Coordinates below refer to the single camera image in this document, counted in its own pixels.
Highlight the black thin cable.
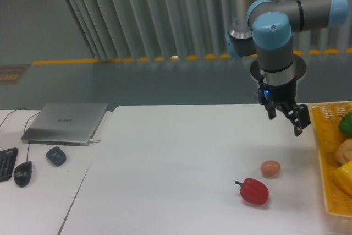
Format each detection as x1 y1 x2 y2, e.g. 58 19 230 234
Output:
0 107 27 126

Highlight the grey pleated curtain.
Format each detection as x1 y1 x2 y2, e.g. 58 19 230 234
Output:
52 0 352 62

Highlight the brown toy egg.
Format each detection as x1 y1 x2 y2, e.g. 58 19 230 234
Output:
260 160 281 177

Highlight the black computer mouse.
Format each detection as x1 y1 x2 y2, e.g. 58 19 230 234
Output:
13 161 32 188

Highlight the green toy pepper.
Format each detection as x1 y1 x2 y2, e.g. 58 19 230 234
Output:
338 112 352 137

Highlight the black mouse cable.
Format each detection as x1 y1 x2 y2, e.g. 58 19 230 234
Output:
23 112 42 162

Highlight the silver closed laptop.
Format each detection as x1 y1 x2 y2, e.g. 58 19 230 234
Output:
21 103 108 146

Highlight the small black case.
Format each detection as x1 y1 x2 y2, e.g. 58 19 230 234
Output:
46 146 67 167

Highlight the red toy pepper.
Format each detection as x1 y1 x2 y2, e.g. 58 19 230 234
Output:
234 178 270 205

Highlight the black keyboard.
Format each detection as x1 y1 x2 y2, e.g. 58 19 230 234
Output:
0 148 18 182

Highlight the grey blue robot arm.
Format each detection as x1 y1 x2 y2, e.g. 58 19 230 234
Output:
228 0 350 136

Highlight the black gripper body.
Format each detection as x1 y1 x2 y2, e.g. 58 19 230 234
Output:
258 76 296 112

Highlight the yellow woven basket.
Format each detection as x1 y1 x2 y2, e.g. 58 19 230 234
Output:
309 101 351 218

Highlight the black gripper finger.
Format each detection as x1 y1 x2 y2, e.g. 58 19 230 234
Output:
280 102 311 136
265 102 276 120

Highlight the yellow toy pepper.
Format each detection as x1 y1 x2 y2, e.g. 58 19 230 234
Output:
332 161 351 196

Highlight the tan toy bread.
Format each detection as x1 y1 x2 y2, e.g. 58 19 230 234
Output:
334 139 351 166

